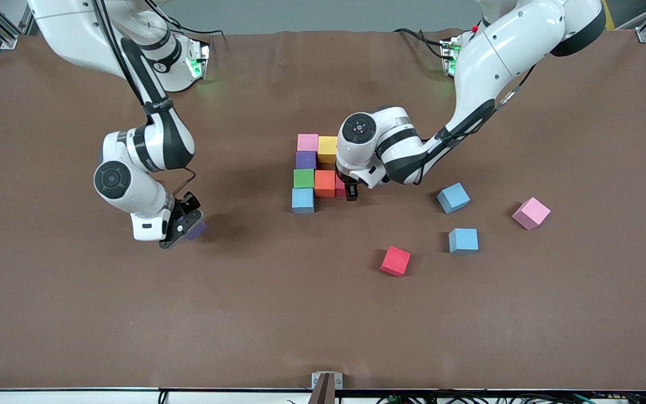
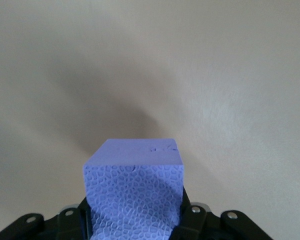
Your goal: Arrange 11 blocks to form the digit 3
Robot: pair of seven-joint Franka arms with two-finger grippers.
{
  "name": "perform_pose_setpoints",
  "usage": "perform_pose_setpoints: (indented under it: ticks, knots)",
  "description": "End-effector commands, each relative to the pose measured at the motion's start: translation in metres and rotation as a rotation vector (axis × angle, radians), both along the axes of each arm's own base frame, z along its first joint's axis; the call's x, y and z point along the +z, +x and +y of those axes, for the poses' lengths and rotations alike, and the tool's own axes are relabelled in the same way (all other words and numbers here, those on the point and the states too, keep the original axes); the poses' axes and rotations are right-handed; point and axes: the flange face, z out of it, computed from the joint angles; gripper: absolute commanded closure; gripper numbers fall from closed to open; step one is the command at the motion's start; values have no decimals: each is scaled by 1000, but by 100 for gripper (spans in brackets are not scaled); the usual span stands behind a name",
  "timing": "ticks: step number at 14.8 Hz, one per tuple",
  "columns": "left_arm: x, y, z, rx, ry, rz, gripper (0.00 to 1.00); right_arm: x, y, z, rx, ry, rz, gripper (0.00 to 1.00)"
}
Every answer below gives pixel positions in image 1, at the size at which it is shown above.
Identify orange foam cube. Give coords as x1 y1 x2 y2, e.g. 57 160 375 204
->
314 170 336 198

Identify yellow foam cube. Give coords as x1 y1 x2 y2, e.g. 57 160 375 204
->
317 136 338 164

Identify blue foam cube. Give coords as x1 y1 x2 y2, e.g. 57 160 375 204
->
436 182 471 214
292 188 316 214
449 228 479 255

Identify brown table mat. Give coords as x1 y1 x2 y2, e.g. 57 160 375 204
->
0 29 646 392

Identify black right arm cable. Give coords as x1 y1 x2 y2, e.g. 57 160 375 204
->
93 0 197 197

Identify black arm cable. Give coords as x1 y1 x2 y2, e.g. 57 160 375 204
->
416 65 537 186
93 0 197 197

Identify black left base cable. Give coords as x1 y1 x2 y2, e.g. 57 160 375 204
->
393 28 447 59

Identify black base cable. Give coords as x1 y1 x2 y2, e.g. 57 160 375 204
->
393 28 447 59
144 0 225 39

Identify black right base cable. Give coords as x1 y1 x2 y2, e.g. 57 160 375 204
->
144 0 225 39

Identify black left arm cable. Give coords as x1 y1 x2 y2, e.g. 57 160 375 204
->
416 65 537 186

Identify small metal bracket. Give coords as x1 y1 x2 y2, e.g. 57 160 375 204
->
311 371 344 390

